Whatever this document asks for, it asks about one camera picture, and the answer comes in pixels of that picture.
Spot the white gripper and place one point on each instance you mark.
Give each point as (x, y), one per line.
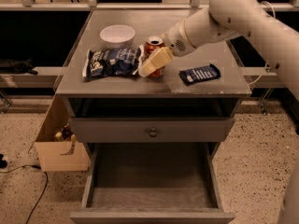
(174, 39)

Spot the red coke can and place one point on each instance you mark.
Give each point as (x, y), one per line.
(152, 47)

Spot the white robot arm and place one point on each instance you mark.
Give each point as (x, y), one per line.
(275, 41)

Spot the grey drawer cabinet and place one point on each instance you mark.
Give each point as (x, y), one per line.
(167, 97)

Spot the round drawer knob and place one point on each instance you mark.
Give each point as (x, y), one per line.
(152, 133)

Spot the grey upper drawer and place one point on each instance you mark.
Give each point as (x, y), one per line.
(142, 130)

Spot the open grey lower drawer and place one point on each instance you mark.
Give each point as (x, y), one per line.
(151, 184)

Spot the dark blue snack bar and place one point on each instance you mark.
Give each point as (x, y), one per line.
(200, 74)

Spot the blue chip bag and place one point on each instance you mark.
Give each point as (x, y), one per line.
(112, 62)

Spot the white bowl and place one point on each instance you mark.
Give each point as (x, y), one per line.
(117, 36)

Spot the items inside cardboard box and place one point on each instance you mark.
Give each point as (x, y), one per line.
(66, 134)

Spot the cardboard box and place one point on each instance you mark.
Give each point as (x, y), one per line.
(50, 152)

